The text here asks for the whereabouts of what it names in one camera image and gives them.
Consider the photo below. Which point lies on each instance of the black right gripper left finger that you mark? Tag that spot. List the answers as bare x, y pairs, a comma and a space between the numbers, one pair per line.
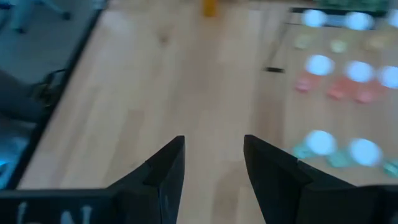
93, 207

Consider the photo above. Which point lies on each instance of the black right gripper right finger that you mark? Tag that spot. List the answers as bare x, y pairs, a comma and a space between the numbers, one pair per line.
311, 205

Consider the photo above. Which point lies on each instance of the large orange pill bottle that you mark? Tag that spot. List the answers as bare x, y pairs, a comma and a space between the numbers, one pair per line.
210, 7

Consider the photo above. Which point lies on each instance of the black office chair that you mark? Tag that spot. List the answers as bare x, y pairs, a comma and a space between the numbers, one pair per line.
31, 9

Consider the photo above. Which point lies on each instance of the wooden shelf black metal frame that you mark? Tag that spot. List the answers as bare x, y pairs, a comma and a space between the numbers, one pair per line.
311, 118

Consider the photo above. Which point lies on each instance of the black aluminium table frame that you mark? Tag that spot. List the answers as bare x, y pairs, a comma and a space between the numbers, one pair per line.
71, 62

